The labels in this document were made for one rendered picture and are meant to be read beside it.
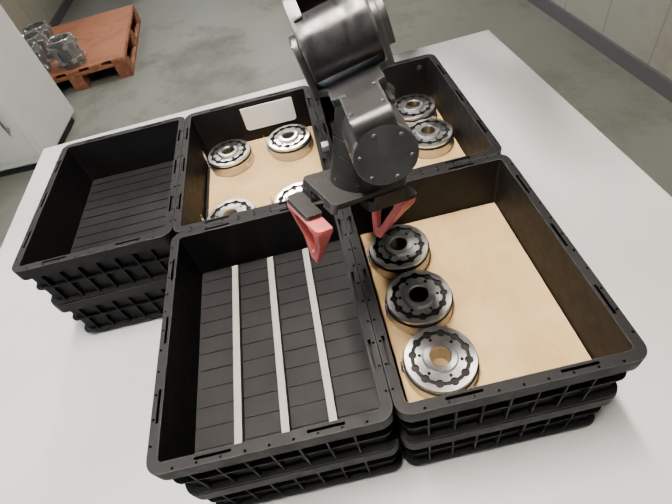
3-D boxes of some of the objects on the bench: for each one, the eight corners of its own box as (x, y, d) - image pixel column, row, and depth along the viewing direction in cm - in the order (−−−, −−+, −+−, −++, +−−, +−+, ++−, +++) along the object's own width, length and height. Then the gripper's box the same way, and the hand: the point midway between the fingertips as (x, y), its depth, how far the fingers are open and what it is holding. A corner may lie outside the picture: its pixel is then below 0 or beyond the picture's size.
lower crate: (220, 305, 94) (197, 272, 85) (355, 272, 93) (346, 235, 84) (217, 515, 68) (184, 499, 59) (406, 471, 67) (402, 447, 58)
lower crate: (355, 272, 93) (347, 235, 84) (492, 239, 93) (498, 198, 84) (406, 471, 67) (402, 447, 58) (598, 426, 67) (624, 395, 58)
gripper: (391, 109, 51) (375, 217, 61) (284, 132, 44) (285, 249, 54) (432, 132, 47) (407, 244, 57) (320, 162, 40) (314, 283, 50)
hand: (348, 242), depth 55 cm, fingers open, 9 cm apart
